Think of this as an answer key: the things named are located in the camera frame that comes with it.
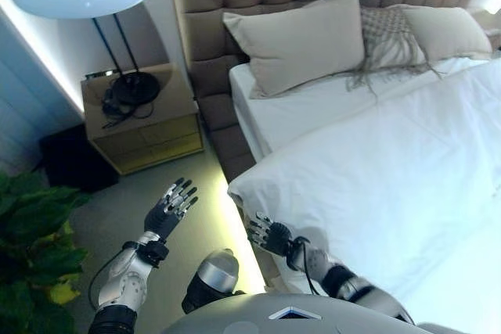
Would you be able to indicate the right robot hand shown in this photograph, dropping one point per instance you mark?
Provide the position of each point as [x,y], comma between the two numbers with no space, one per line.
[276,238]

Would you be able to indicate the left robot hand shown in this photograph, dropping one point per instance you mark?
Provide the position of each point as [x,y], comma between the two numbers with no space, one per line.
[162,216]

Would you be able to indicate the white smooth duvet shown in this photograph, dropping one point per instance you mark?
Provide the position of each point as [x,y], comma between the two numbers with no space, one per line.
[372,177]

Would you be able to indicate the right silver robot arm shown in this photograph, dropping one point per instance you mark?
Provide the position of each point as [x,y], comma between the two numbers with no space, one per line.
[344,283]

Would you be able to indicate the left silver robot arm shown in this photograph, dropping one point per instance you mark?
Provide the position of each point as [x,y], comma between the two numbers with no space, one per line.
[121,283]

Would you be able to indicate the brown upholstered bed base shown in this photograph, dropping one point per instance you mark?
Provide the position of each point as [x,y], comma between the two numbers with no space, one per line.
[227,123]

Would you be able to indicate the left robot leg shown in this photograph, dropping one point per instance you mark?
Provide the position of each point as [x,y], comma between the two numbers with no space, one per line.
[215,275]

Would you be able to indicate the wooden nightstand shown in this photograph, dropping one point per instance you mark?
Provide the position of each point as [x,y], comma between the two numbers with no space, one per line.
[156,138]

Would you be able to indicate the grey robot torso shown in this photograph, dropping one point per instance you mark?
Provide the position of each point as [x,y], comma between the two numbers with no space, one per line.
[313,316]

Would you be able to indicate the white fitted sheet mattress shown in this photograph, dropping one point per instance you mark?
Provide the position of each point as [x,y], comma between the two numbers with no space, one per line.
[297,115]

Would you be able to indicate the green leafy houseplant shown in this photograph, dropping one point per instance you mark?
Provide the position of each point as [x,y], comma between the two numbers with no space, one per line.
[31,248]

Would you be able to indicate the large plain beige pillow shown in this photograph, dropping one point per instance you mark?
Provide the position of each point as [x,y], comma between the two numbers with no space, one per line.
[301,40]

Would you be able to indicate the woven fringed cushion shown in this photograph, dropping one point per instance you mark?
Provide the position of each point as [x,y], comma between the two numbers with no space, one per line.
[387,33]

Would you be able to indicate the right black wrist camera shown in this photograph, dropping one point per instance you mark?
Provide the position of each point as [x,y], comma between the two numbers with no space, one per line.
[295,250]

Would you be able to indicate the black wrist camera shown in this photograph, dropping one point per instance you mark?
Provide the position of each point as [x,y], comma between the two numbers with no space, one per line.
[295,250]
[154,253]

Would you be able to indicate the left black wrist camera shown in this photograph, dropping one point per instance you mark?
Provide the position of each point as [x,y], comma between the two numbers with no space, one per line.
[154,253]

